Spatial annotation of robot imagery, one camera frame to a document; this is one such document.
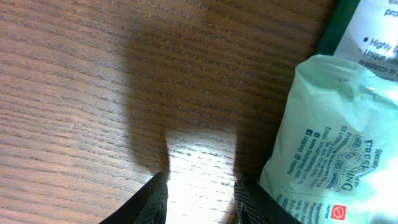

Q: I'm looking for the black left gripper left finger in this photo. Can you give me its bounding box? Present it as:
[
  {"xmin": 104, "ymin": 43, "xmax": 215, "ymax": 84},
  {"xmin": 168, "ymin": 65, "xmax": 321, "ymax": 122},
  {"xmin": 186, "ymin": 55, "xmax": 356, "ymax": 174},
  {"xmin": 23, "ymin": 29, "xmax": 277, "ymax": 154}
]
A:
[{"xmin": 99, "ymin": 172, "xmax": 169, "ymax": 224}]

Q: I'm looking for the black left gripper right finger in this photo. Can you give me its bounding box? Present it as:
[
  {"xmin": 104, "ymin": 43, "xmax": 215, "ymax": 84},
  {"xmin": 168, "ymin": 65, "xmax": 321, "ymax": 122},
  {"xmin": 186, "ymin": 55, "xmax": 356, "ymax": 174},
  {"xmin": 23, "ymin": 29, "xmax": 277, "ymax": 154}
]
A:
[{"xmin": 234, "ymin": 175, "xmax": 301, "ymax": 224}]

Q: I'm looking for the mint wet wipes pack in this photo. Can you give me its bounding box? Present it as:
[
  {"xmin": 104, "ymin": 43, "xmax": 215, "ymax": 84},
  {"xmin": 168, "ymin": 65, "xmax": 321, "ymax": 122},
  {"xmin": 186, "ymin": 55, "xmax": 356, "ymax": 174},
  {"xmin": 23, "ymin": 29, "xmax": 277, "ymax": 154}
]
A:
[{"xmin": 259, "ymin": 55, "xmax": 397, "ymax": 223}]

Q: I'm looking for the green white gloves package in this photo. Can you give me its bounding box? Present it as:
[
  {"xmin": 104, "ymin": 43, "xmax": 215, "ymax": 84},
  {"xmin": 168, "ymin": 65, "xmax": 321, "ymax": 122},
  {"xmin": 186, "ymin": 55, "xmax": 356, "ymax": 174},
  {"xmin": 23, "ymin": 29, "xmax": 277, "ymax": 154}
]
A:
[{"xmin": 316, "ymin": 0, "xmax": 397, "ymax": 82}]

